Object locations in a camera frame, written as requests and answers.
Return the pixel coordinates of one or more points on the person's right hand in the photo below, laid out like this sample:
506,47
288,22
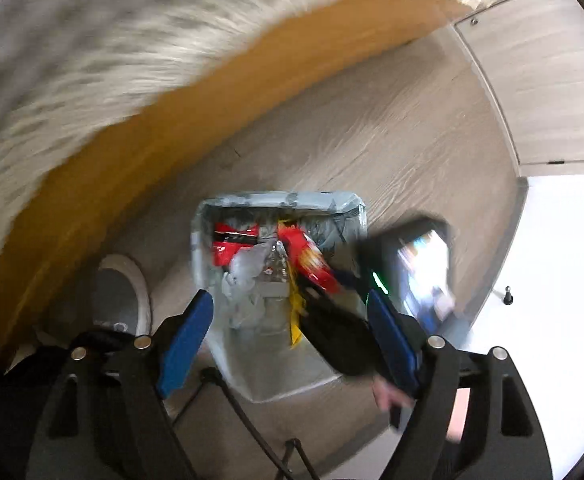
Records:
387,395

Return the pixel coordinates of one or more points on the person's grey slipper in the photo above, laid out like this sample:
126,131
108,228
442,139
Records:
117,295

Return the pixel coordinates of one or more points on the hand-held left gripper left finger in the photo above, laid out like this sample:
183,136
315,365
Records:
184,345

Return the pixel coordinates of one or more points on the grey lined trash bin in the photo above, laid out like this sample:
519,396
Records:
272,375

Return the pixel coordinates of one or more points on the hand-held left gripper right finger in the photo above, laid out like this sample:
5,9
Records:
394,350

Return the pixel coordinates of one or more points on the red wrapper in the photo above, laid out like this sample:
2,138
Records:
227,252

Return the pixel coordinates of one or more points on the yellow red snack packet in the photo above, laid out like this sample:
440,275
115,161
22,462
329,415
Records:
309,260

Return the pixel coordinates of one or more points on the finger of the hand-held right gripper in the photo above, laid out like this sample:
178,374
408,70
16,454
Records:
337,340

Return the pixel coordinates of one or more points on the clear plastic bag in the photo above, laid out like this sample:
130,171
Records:
247,266

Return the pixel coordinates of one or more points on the brown checkered blanket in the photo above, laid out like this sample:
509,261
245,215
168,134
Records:
97,50

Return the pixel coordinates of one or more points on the black door stopper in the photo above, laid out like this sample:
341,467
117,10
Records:
507,296

